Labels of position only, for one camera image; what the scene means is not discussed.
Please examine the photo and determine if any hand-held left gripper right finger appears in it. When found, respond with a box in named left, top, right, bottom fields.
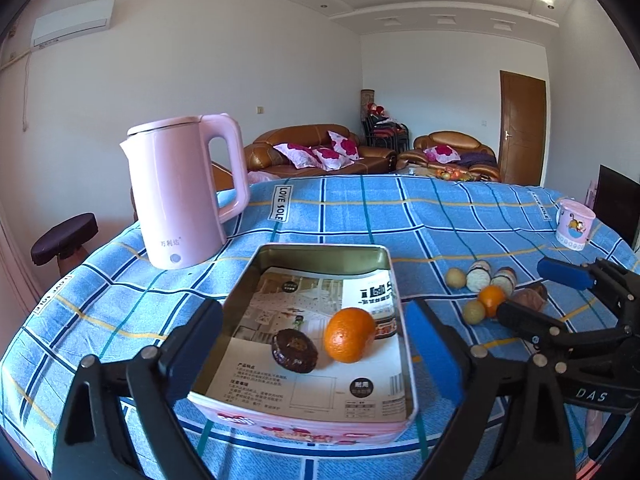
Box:
left=404, top=299, right=588, bottom=480

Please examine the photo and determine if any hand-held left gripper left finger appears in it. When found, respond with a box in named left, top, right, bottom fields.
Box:
left=52, top=300, right=226, bottom=480

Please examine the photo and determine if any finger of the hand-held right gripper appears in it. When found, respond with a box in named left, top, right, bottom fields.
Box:
left=537, top=256, right=640, bottom=333
left=496, top=299, right=632, bottom=361

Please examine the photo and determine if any small orange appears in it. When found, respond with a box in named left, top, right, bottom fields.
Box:
left=477, top=285, right=507, bottom=318

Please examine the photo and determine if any pink metal tin box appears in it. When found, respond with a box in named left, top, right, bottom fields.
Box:
left=187, top=243, right=420, bottom=448

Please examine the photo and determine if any white striped cylinder piece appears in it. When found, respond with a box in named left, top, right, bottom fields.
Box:
left=490, top=266, right=517, bottom=297
left=466, top=260, right=495, bottom=293

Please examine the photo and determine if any pink cartoon cup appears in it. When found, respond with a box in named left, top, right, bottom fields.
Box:
left=555, top=198, right=597, bottom=252

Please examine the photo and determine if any black television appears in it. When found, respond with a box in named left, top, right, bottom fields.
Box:
left=592, top=165, right=640, bottom=253

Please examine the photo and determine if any large orange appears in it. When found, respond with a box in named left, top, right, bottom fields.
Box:
left=323, top=307, right=377, bottom=363

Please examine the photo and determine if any dark chocolate round cake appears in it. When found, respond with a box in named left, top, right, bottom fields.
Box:
left=271, top=329, right=319, bottom=374

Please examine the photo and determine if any printed paper leaflet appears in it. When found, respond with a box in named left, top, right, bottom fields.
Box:
left=207, top=267, right=408, bottom=423

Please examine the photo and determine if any purple blanket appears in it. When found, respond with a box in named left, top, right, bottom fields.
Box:
left=457, top=152, right=498, bottom=171

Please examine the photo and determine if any pink electric kettle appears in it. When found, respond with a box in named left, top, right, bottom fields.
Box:
left=119, top=113, right=251, bottom=271

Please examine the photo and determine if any cluttered coffee table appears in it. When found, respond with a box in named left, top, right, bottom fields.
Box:
left=395, top=162, right=493, bottom=183

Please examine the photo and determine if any brown wooden door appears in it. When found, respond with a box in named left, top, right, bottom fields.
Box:
left=499, top=70, right=547, bottom=186

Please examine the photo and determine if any blue plaid tablecloth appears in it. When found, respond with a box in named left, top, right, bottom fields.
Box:
left=0, top=174, right=640, bottom=480

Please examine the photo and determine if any white red floral cushion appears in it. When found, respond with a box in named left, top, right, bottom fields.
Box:
left=272, top=142, right=321, bottom=170
left=424, top=145, right=463, bottom=166
left=312, top=146, right=351, bottom=172
left=327, top=131, right=362, bottom=161

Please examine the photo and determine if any dark round stool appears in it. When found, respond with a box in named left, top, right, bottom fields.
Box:
left=31, top=213, right=98, bottom=276

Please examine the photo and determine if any brown leather armchair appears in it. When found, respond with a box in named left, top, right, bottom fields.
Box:
left=397, top=131, right=502, bottom=183

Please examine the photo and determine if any stack of dark chairs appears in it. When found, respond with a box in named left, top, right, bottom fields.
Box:
left=362, top=112, right=410, bottom=153

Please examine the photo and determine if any brown leather sofa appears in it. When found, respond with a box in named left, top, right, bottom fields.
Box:
left=243, top=123, right=398, bottom=181

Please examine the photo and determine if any white air conditioner pipe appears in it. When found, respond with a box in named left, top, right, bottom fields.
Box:
left=0, top=45, right=36, bottom=133

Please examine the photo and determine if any white air conditioner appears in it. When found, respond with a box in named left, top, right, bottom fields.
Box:
left=31, top=0, right=115, bottom=48

